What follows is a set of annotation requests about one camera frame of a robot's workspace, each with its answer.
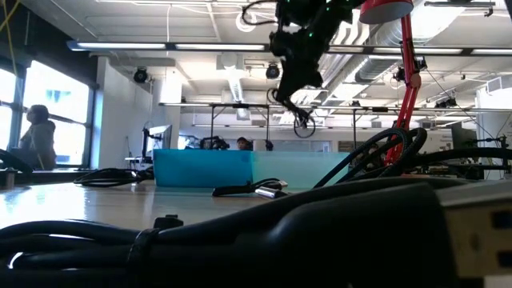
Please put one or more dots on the red desk lamp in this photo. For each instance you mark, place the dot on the red desk lamp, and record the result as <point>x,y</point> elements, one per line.
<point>407,40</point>

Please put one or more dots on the long ceiling light strip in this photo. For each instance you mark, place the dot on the long ceiling light strip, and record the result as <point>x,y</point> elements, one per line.
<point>120,46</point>

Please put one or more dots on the black overhead rail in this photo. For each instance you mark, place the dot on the black overhead rail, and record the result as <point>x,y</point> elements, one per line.
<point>224,105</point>

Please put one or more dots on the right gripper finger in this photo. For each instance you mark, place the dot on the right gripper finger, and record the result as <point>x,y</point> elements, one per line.
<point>308,74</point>
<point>287,78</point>

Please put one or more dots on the teal plastic bin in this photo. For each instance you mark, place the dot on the teal plastic bin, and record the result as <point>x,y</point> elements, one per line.
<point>300,170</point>

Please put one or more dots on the black computer monitor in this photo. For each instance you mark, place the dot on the black computer monitor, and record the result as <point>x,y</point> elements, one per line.
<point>160,136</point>

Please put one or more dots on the black tripod stand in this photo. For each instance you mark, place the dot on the black tripod stand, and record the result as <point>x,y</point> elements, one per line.
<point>505,156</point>

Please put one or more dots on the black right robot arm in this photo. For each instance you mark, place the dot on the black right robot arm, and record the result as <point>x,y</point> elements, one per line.
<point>312,10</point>

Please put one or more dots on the blue plastic bin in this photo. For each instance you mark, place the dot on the blue plastic bin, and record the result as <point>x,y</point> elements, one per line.
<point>200,168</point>

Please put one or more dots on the silver ventilation duct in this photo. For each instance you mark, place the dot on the silver ventilation duct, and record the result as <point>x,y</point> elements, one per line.
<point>380,60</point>

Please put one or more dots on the person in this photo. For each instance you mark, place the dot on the person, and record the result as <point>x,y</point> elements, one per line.
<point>38,140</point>
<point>244,144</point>

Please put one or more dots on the black ceiling spotlight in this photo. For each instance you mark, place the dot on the black ceiling spotlight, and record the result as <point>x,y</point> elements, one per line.
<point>273,72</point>
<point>141,75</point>

